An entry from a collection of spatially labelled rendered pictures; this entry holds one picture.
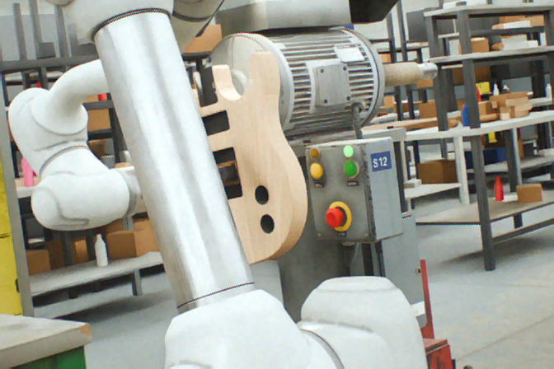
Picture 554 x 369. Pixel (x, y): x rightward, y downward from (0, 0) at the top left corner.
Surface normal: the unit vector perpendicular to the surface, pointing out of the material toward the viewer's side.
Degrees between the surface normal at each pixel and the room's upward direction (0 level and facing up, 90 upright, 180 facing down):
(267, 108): 98
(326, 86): 90
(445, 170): 90
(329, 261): 90
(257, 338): 68
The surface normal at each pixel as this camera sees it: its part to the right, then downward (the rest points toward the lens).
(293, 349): 0.63, -0.47
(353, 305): -0.05, -0.55
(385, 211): 0.71, -0.05
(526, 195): -0.21, 0.08
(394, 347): 0.48, -0.07
